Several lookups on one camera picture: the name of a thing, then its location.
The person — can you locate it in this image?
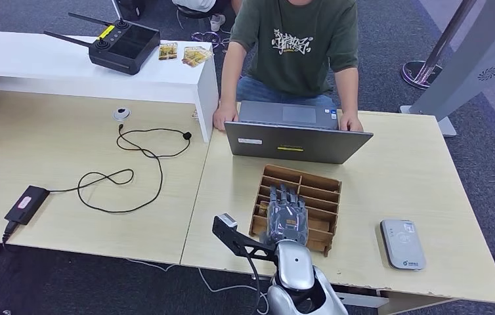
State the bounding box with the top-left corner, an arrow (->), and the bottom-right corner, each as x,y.
171,0 -> 236,33
212,0 -> 365,133

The black power cord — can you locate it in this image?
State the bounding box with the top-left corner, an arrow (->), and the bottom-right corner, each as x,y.
1,220 -> 18,247

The grey kiosk stand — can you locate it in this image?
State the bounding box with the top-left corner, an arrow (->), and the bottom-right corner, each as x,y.
399,0 -> 495,138

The autumn print ID card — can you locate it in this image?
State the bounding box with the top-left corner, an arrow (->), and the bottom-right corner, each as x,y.
186,47 -> 215,69

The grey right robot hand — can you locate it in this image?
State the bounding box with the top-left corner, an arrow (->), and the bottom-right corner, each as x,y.
265,184 -> 310,247

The black power adapter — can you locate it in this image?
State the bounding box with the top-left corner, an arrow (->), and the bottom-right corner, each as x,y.
4,185 -> 51,226

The white cable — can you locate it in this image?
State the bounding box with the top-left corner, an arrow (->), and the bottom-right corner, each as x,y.
125,259 -> 274,315

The thin black cable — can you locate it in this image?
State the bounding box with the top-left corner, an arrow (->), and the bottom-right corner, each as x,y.
49,124 -> 192,215

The purple cable bundle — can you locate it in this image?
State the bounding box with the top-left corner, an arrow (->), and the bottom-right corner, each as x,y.
190,30 -> 231,49

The black bag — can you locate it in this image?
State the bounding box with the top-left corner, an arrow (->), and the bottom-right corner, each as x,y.
112,0 -> 148,22

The wooden card organizer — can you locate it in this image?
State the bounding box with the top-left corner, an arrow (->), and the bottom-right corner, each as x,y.
248,163 -> 343,257

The person's right hand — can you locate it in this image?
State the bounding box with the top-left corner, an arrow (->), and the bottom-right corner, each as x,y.
212,106 -> 240,132

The person's left hand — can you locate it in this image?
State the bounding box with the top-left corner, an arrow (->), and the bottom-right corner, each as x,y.
339,112 -> 365,133

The white raised shelf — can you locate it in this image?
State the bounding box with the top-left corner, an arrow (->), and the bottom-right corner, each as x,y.
0,29 -> 220,144

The grey card reader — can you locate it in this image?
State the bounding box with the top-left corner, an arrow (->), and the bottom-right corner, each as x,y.
379,219 -> 427,271

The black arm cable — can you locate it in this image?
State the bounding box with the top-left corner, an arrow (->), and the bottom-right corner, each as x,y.
245,256 -> 263,315

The black remote controller with antennas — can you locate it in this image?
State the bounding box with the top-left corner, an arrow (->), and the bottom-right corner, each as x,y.
43,12 -> 161,76

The white desk foot bar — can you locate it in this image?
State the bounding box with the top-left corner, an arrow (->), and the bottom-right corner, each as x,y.
336,292 -> 390,310

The grey laptop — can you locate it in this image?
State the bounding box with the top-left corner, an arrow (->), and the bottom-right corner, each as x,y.
224,100 -> 374,165

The chrome stanchion post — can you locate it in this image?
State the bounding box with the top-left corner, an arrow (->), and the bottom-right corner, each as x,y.
400,0 -> 477,91

